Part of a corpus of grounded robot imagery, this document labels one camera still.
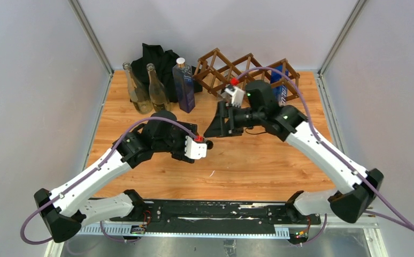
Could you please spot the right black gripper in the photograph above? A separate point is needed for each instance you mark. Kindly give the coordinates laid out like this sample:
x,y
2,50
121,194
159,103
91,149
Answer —
x,y
217,127

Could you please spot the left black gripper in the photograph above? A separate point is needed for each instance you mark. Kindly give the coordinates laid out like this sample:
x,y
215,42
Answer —
x,y
180,154

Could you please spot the dark green wine bottle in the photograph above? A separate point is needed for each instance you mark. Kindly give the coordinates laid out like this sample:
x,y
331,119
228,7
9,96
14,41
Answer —
x,y
209,144

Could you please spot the clear bottle with dark label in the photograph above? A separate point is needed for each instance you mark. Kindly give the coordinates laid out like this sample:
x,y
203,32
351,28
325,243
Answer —
x,y
157,91

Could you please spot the blue bottle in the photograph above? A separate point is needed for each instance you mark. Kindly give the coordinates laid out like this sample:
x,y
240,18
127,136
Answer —
x,y
184,84
280,92

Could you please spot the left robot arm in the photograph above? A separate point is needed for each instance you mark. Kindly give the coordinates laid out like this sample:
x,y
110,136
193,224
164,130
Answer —
x,y
70,207

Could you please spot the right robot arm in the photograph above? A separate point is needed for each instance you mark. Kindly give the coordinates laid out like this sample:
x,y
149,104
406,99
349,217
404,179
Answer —
x,y
355,186

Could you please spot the brown wooden wine rack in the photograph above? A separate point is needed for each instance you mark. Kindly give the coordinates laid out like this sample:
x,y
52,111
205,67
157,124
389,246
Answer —
x,y
214,72

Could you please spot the black crumpled cloth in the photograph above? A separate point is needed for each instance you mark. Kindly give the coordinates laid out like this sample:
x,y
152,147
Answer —
x,y
164,61

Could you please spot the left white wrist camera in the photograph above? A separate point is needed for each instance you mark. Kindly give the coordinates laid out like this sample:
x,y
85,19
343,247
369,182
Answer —
x,y
195,148

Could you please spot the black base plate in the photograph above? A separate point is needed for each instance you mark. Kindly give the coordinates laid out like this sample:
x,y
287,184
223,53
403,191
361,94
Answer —
x,y
218,218

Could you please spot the aluminium frame rail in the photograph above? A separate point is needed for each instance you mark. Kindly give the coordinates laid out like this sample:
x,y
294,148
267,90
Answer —
x,y
128,229

